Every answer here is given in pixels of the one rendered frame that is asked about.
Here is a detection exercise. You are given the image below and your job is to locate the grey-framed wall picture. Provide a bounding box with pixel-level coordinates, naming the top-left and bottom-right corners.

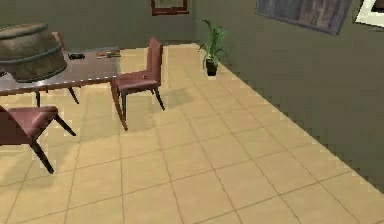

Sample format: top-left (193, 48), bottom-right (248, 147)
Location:
top-left (255, 0), bottom-right (353, 36)

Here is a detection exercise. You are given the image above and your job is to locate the red-framed wall picture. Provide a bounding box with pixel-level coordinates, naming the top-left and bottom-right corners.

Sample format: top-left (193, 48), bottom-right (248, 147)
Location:
top-left (150, 0), bottom-right (190, 17)

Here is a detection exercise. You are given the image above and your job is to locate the large brown woven basket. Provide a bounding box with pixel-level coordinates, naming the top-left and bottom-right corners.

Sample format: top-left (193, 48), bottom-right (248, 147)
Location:
top-left (0, 22), bottom-right (68, 83)

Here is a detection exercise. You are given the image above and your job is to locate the white-framed window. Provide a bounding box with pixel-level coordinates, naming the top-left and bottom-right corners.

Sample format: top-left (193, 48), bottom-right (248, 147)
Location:
top-left (354, 0), bottom-right (384, 28)

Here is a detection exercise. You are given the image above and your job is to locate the green house plant black pot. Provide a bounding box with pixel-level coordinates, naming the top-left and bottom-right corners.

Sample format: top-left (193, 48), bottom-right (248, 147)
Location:
top-left (198, 19), bottom-right (231, 77)

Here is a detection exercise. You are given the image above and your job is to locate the brown flat book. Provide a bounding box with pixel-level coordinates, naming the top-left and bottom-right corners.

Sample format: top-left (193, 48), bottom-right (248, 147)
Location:
top-left (96, 49), bottom-right (122, 60)

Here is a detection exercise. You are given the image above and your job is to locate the red-brown dining chair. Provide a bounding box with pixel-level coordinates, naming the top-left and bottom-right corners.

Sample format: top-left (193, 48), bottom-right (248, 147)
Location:
top-left (112, 37), bottom-right (166, 122)
top-left (0, 105), bottom-right (77, 175)
top-left (34, 31), bottom-right (80, 108)

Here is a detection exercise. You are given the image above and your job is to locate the brown dining table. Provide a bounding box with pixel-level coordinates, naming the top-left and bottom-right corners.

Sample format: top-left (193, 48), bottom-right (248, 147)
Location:
top-left (0, 46), bottom-right (129, 132)

